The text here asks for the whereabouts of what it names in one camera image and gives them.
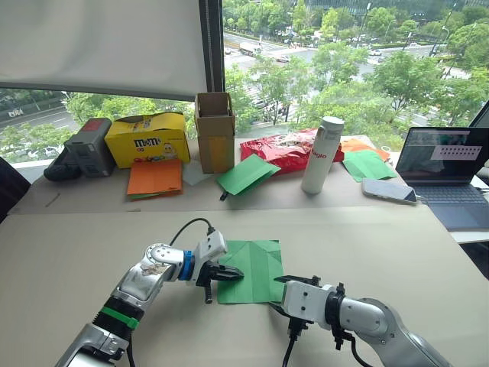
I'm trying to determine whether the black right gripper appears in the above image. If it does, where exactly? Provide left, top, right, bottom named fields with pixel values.
left=268, top=274, right=321, bottom=317

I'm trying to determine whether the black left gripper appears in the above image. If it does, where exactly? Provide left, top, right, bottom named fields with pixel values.
left=195, top=261, right=245, bottom=305

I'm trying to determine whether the green paper sheet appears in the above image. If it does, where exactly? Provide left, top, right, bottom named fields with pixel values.
left=128, top=189, right=183, bottom=202
left=216, top=239, right=286, bottom=306

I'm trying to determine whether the green folded paper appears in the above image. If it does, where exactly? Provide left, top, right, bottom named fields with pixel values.
left=215, top=154, right=282, bottom=197

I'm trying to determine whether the pale grey paper sheet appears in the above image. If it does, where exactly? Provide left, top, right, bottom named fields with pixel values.
left=181, top=160, right=213, bottom=187

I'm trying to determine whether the orange paper sheet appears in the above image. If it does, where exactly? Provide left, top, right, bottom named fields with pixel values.
left=339, top=139, right=390, bottom=161

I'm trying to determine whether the orange folded paper stack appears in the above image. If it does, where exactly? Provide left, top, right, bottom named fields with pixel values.
left=126, top=158, right=183, bottom=200

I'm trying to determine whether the tall brown cardboard box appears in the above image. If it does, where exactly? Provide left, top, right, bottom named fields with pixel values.
left=194, top=92, right=236, bottom=175

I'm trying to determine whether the white bottle with red print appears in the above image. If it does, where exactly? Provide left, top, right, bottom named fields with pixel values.
left=300, top=115, right=346, bottom=195

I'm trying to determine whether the red snack bag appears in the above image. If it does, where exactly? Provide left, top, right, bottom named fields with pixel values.
left=239, top=128, right=345, bottom=177

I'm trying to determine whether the smartphone with pale case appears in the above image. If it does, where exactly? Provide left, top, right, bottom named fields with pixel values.
left=361, top=177, right=419, bottom=206

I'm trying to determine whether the green paper pile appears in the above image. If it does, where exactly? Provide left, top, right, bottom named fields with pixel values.
left=342, top=149, right=398, bottom=183

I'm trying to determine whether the yellow candy box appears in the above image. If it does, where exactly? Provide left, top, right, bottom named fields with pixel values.
left=104, top=112, right=191, bottom=170

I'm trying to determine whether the grey device with red label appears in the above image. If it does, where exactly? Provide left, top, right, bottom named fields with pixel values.
left=63, top=118, right=115, bottom=178

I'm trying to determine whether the dark grey open laptop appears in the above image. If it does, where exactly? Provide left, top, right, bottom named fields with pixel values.
left=395, top=126, right=489, bottom=232

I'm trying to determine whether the black rounded device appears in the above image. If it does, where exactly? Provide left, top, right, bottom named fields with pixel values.
left=43, top=151, right=83, bottom=181

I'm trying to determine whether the white desk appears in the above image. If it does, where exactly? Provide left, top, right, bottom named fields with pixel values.
left=450, top=228, right=489, bottom=245

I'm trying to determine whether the white roller blind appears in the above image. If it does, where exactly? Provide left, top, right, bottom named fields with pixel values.
left=0, top=0, right=209, bottom=102

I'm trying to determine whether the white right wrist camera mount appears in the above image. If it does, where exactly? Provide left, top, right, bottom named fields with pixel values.
left=281, top=281, right=333, bottom=330

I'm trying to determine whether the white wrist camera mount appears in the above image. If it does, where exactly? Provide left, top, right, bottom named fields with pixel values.
left=281, top=281, right=333, bottom=330
left=186, top=231, right=229, bottom=287

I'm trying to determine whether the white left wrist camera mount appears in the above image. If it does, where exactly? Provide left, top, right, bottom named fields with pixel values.
left=186, top=231, right=229, bottom=287

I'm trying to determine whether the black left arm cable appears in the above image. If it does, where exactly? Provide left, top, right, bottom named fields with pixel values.
left=125, top=218, right=215, bottom=367

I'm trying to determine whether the dark window frame post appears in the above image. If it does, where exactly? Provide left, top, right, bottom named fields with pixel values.
left=198, top=0, right=226, bottom=96

